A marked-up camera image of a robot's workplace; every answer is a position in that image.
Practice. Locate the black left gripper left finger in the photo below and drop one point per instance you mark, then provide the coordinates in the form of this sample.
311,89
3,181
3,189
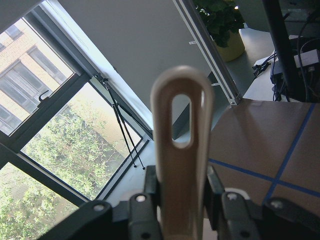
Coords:
134,219

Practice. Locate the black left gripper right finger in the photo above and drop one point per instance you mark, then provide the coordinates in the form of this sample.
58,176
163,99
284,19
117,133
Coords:
234,217

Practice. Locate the beige plastic dustpan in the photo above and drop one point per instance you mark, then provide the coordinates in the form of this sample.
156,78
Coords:
181,167

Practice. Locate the potted plant yellow pot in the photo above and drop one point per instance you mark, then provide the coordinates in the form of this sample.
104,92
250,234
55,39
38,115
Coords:
223,21

